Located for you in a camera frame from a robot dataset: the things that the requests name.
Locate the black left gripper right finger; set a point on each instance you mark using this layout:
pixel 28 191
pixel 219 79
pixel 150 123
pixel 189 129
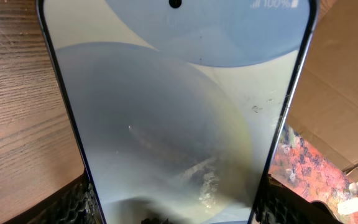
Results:
pixel 277 204

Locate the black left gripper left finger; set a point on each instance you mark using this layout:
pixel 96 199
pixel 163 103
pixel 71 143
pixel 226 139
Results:
pixel 75 203

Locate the Samsung smartphone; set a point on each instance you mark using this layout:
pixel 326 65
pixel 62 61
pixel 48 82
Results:
pixel 177 106

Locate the colourful painted sheet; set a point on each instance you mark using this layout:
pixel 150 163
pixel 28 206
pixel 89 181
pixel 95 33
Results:
pixel 298 165

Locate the cardboard backdrop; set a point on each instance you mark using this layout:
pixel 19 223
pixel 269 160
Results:
pixel 325 105

